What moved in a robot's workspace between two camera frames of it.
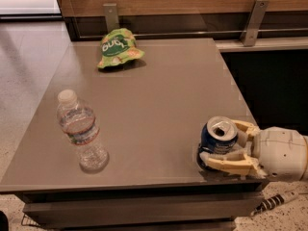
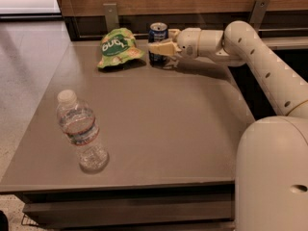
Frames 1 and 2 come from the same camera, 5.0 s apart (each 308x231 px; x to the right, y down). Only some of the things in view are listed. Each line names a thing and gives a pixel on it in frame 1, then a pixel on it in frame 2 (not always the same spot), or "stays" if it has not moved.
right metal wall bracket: [254, 21] stays
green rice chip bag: [117, 46] stays
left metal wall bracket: [112, 16] stays
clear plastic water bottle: [78, 121] stays
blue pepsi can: [218, 135] to [157, 33]
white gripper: [279, 154] to [188, 42]
